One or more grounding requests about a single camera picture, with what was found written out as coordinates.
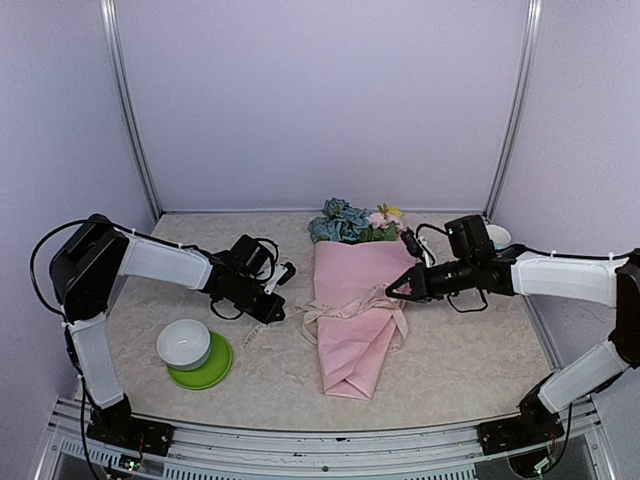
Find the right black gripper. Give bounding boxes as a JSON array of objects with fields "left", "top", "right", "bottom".
[{"left": 386, "top": 255, "right": 476, "bottom": 303}]

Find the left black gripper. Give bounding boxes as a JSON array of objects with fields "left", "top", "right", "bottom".
[{"left": 229, "top": 274, "right": 285, "bottom": 324}]

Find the beige printed ribbon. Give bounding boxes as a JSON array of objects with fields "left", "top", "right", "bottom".
[{"left": 242, "top": 282, "right": 409, "bottom": 354}]

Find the pale pink fake flower stem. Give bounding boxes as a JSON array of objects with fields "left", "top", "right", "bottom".
[{"left": 368, "top": 203, "right": 404, "bottom": 242}]

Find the yellow fake flower stem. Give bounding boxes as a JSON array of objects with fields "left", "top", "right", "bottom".
[{"left": 387, "top": 206, "right": 403, "bottom": 219}]

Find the blue fake flower bunch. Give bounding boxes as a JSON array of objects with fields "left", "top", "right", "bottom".
[{"left": 308, "top": 198, "right": 371, "bottom": 244}]

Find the pink wrapping paper sheet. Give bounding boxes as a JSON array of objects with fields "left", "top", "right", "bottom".
[{"left": 303, "top": 241, "right": 414, "bottom": 400}]

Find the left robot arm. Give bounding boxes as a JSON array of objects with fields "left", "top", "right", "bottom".
[{"left": 49, "top": 214, "right": 296, "bottom": 445}]

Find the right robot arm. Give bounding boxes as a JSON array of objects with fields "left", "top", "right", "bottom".
[{"left": 386, "top": 215, "right": 639, "bottom": 444}]

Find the white ceramic bowl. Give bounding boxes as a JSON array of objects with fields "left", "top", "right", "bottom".
[{"left": 156, "top": 319, "right": 212, "bottom": 371}]

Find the green plastic plate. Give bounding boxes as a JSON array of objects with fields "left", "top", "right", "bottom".
[{"left": 167, "top": 331, "right": 233, "bottom": 391}]

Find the light blue mug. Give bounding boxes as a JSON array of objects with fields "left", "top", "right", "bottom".
[{"left": 486, "top": 224, "right": 512, "bottom": 250}]

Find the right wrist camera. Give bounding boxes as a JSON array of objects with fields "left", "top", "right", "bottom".
[{"left": 399, "top": 228, "right": 436, "bottom": 267}]

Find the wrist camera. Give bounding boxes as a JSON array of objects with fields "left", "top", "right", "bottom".
[
  {"left": 258, "top": 262, "right": 297, "bottom": 295},
  {"left": 399, "top": 228, "right": 436, "bottom": 267}
]

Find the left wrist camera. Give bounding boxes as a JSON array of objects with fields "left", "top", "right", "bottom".
[{"left": 258, "top": 262, "right": 297, "bottom": 295}]

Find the front aluminium rail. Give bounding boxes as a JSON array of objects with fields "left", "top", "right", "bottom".
[{"left": 27, "top": 398, "right": 622, "bottom": 479}]

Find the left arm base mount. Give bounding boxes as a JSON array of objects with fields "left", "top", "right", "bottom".
[{"left": 87, "top": 417, "right": 174, "bottom": 457}]

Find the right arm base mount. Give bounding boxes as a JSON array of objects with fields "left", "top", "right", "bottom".
[{"left": 477, "top": 414, "right": 565, "bottom": 455}]

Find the left aluminium frame post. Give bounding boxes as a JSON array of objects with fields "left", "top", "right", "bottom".
[{"left": 99, "top": 0, "right": 164, "bottom": 222}]

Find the aluminium frame post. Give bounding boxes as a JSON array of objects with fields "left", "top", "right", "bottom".
[
  {"left": 99, "top": 0, "right": 164, "bottom": 222},
  {"left": 483, "top": 0, "right": 543, "bottom": 220}
]

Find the right aluminium frame post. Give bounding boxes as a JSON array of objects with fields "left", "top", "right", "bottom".
[{"left": 483, "top": 0, "right": 543, "bottom": 220}]

